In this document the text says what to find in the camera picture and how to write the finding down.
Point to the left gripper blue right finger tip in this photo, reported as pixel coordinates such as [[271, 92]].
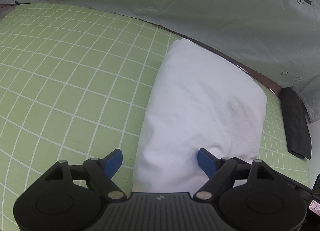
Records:
[[220, 173]]

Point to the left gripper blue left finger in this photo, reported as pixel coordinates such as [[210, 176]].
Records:
[[100, 173]]

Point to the white trousers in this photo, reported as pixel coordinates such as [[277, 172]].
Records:
[[198, 100]]

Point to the green grid cutting mat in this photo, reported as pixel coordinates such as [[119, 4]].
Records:
[[75, 85]]

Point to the folded black garment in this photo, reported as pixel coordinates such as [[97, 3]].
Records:
[[296, 129]]

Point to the grey carrot print sheet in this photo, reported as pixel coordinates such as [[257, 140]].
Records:
[[277, 38]]

